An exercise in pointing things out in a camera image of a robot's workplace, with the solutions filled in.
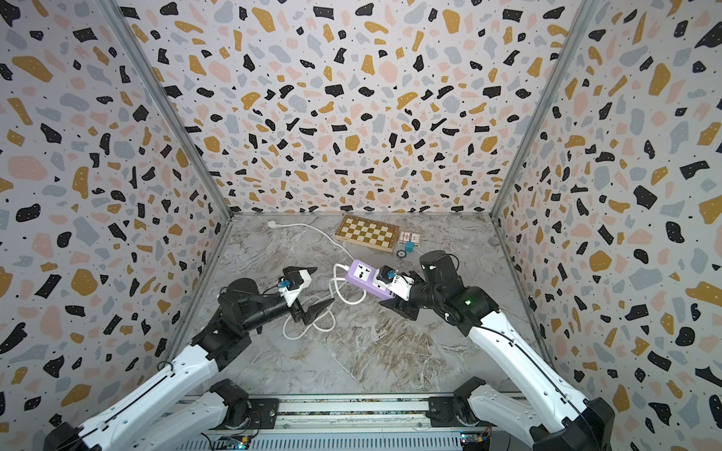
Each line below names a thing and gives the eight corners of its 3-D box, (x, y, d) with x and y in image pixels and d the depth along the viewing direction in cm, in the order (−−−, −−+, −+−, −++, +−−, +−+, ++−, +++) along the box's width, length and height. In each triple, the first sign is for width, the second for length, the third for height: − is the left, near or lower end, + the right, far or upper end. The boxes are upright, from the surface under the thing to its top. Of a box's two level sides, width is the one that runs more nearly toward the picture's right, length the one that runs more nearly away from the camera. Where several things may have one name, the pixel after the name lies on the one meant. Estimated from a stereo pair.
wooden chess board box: (335, 240, 116) (334, 234, 113) (345, 219, 123) (344, 214, 121) (394, 253, 112) (394, 247, 109) (400, 231, 119) (401, 225, 117)
